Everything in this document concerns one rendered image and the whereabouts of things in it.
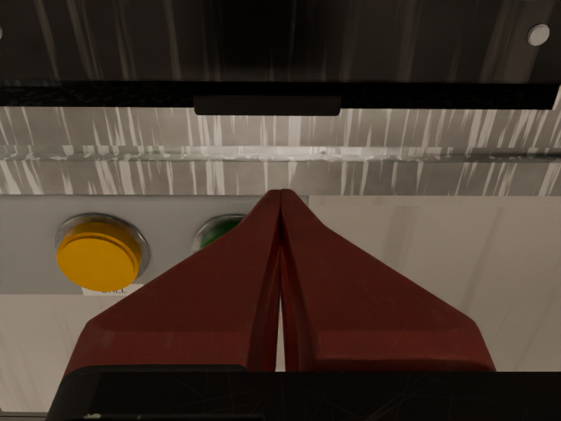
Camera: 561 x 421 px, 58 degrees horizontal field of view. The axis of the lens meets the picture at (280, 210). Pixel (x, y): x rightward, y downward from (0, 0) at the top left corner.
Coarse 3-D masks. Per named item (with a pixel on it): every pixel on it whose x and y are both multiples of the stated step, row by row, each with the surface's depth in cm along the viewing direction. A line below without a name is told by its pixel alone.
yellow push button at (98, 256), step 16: (80, 224) 25; (96, 224) 25; (64, 240) 24; (80, 240) 24; (96, 240) 24; (112, 240) 24; (128, 240) 25; (64, 256) 25; (80, 256) 25; (96, 256) 25; (112, 256) 25; (128, 256) 25; (64, 272) 25; (80, 272) 25; (96, 272) 25; (112, 272) 25; (128, 272) 25; (96, 288) 26; (112, 288) 26
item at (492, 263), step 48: (384, 240) 39; (432, 240) 39; (480, 240) 39; (528, 240) 39; (432, 288) 42; (480, 288) 42; (528, 288) 42; (0, 336) 45; (48, 336) 45; (528, 336) 46; (0, 384) 50; (48, 384) 50
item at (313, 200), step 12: (312, 204) 37; (324, 204) 37; (336, 204) 37; (348, 204) 37; (360, 204) 37; (372, 204) 37; (384, 204) 37; (396, 204) 37; (408, 204) 37; (420, 204) 37; (432, 204) 37; (444, 204) 37; (456, 204) 37; (468, 204) 37; (480, 204) 37; (492, 204) 37; (504, 204) 37; (516, 204) 37; (528, 204) 37; (540, 204) 37; (552, 204) 37
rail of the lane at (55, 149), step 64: (0, 128) 22; (64, 128) 22; (128, 128) 22; (192, 128) 22; (256, 128) 22; (320, 128) 22; (384, 128) 22; (448, 128) 22; (512, 128) 22; (0, 192) 24; (64, 192) 24; (128, 192) 24; (192, 192) 24; (256, 192) 24; (320, 192) 24; (384, 192) 24; (448, 192) 24; (512, 192) 24
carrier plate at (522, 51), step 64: (0, 0) 18; (64, 0) 18; (128, 0) 18; (192, 0) 18; (256, 0) 18; (320, 0) 18; (384, 0) 18; (448, 0) 18; (512, 0) 18; (0, 64) 19; (64, 64) 19; (128, 64) 19; (192, 64) 19; (256, 64) 19; (320, 64) 19; (384, 64) 19; (448, 64) 19; (512, 64) 19
